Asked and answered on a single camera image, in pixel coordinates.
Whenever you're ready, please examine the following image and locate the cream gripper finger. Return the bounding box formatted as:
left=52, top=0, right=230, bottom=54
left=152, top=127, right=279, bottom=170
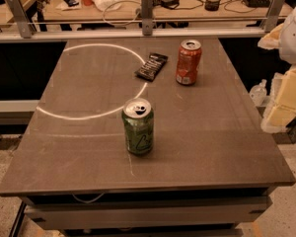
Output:
left=258, top=24, right=283, bottom=50
left=260, top=65, right=296, bottom=133

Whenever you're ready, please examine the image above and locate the red coke can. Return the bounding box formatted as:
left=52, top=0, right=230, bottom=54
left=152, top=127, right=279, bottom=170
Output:
left=176, top=39, right=202, bottom=85

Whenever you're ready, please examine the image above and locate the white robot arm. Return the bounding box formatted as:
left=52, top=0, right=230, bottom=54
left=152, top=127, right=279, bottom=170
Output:
left=258, top=7, right=296, bottom=133

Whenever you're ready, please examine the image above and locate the green soda can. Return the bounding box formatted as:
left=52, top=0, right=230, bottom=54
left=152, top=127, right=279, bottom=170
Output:
left=121, top=98, right=154, bottom=156

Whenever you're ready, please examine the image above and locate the black round container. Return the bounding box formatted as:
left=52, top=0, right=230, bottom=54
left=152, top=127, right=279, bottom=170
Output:
left=205, top=0, right=221, bottom=11

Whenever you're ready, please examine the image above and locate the black power adapter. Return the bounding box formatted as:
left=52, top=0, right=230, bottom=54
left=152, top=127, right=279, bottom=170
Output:
left=161, top=0, right=180, bottom=8

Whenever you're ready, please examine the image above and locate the black snack bar packet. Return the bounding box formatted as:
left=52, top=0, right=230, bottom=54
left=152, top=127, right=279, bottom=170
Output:
left=134, top=52, right=168, bottom=82

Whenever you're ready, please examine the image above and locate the grey drawer cabinet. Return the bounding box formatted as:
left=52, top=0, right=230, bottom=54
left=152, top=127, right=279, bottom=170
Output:
left=26, top=193, right=271, bottom=231

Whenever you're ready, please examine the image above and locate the white crumpled bag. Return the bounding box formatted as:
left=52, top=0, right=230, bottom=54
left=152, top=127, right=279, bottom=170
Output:
left=92, top=0, right=120, bottom=12

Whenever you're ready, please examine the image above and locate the wooden background desk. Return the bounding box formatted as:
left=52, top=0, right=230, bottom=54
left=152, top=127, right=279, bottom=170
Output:
left=0, top=0, right=296, bottom=27

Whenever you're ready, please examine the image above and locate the grey metal rail frame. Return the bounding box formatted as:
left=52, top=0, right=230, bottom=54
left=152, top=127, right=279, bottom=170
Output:
left=0, top=0, right=283, bottom=43

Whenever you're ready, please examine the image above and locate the white cable on desk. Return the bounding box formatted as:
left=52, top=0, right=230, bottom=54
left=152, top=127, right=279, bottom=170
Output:
left=102, top=0, right=143, bottom=27

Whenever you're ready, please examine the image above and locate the white cable under table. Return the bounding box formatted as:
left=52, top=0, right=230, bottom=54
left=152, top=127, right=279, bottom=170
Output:
left=71, top=193, right=106, bottom=204

